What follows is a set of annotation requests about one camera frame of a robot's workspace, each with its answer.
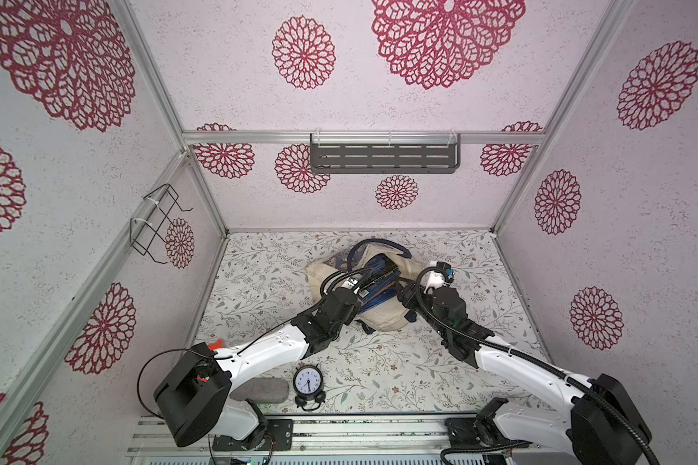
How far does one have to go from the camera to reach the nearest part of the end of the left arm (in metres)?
0.62

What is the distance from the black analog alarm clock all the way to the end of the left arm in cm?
23

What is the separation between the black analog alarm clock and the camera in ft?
2.62
